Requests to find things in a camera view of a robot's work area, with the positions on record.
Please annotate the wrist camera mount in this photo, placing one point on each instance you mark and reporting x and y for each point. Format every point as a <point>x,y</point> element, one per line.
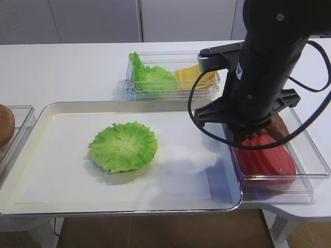
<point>220,57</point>

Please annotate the green lettuce leaf on tray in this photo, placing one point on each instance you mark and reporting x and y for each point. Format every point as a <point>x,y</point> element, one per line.
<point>123,147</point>

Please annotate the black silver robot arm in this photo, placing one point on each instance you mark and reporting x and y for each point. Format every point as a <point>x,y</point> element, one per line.
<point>258,68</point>

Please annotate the clear patty tomato container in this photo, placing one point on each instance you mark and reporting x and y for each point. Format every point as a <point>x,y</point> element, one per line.
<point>311,170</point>

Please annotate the red tomato slices stack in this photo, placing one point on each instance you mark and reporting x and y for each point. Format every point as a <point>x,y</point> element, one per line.
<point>266,162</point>

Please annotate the brown meat patties stack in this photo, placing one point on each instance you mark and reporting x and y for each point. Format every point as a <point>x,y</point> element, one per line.
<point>277,128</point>

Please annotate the plain bun bottom half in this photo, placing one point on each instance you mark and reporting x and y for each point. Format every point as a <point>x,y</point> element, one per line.
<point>7,125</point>

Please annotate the clear plastic bun container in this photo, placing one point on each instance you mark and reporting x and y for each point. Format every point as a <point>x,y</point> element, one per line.
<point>25,120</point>

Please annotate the clear lettuce cheese container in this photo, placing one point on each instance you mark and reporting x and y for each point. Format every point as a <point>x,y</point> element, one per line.
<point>171,61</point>

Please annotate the white serving tray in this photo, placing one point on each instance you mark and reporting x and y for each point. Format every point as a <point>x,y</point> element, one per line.
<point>23,165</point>

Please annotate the green lettuce in container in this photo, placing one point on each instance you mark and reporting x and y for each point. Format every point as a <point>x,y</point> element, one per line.
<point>149,78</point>

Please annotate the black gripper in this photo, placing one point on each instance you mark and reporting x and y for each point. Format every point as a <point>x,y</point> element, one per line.
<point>247,114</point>

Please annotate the yellow cheese slices stack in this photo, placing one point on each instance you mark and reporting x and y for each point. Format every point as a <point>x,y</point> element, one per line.
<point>186,78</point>

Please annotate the white paper tray liner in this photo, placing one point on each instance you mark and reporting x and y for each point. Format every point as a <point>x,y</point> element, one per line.
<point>186,171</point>

